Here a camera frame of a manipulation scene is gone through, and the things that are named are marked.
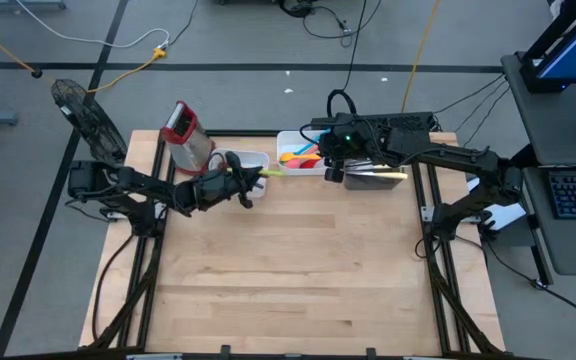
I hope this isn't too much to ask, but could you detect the dark grey keyboard desk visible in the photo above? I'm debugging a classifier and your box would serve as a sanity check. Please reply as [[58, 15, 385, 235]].
[[475, 144, 576, 287]]

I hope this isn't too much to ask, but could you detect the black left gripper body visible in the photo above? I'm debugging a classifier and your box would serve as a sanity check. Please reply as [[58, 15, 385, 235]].
[[186, 169, 242, 212]]

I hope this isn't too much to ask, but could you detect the grey translucent plastic bin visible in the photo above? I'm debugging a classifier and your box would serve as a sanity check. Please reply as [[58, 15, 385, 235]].
[[342, 158, 410, 192]]

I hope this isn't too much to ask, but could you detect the white plastic bin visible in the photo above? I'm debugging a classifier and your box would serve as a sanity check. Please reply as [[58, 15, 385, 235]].
[[275, 130, 330, 177], [209, 148, 271, 200]]

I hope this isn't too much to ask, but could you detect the white cable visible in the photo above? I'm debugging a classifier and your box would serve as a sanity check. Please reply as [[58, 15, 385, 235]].
[[15, 0, 171, 51]]

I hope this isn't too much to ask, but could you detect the cream handled table knife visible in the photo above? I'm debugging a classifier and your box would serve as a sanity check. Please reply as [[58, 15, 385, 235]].
[[365, 170, 410, 181]]

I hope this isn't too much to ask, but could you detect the grey cart base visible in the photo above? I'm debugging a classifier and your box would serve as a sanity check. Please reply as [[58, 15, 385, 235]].
[[0, 0, 68, 12]]

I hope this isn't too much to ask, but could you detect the black floor fan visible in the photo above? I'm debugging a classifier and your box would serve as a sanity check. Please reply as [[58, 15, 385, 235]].
[[49, 77, 130, 175]]

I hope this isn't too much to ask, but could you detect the yellow silicone spatula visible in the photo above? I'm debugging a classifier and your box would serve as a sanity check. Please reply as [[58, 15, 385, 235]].
[[279, 151, 323, 164]]

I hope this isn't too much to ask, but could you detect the yellow cable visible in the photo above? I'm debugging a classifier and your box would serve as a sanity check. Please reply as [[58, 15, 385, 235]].
[[0, 16, 169, 95], [399, 0, 442, 115]]

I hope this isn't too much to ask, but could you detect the blue silicone spatula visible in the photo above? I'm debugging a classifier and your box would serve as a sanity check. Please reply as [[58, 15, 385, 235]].
[[297, 130, 331, 156]]

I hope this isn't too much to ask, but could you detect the black coiled cable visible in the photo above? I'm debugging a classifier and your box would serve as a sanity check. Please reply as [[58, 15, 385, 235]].
[[325, 0, 368, 119]]

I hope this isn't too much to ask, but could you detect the black computer monitor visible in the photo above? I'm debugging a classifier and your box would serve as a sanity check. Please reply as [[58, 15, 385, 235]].
[[519, 0, 576, 95]]

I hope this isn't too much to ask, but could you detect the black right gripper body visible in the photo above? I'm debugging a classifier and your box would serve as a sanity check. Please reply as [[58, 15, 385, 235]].
[[317, 123, 385, 170]]

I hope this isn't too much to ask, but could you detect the steel box grater red trim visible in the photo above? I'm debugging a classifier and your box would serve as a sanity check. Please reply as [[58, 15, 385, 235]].
[[159, 99, 217, 177]]

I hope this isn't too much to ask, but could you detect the black floor cable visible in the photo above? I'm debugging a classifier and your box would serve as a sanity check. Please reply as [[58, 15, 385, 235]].
[[276, 0, 384, 42], [482, 234, 576, 327]]

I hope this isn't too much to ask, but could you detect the white flat panel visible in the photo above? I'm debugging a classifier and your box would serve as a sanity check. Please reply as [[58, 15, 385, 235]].
[[467, 177, 528, 232]]

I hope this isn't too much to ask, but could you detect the black perforated power strip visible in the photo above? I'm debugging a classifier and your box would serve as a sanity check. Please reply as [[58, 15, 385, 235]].
[[309, 111, 438, 135]]

